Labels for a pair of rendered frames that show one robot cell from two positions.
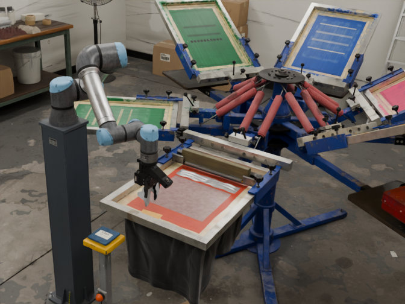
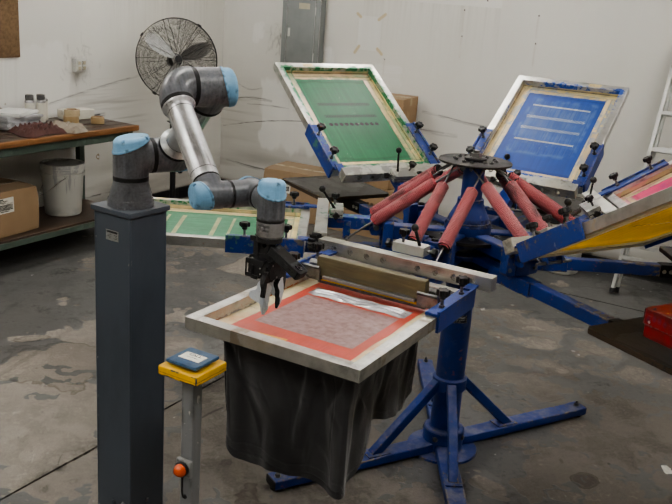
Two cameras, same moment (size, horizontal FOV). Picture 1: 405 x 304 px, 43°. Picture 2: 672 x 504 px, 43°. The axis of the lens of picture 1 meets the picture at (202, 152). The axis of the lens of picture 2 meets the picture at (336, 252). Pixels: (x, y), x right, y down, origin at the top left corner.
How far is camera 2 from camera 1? 0.46 m
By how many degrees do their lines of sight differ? 9
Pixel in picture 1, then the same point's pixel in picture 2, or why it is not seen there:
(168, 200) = (296, 323)
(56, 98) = (122, 163)
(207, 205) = (359, 330)
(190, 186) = (332, 308)
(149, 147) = (271, 211)
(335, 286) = not seen: outside the picture
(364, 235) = (617, 442)
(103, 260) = (190, 403)
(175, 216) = (307, 342)
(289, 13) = (482, 116)
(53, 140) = (112, 232)
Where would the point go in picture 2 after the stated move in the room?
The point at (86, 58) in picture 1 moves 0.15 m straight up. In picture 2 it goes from (176, 83) to (177, 28)
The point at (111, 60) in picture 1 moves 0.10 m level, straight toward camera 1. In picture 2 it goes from (214, 90) to (215, 95)
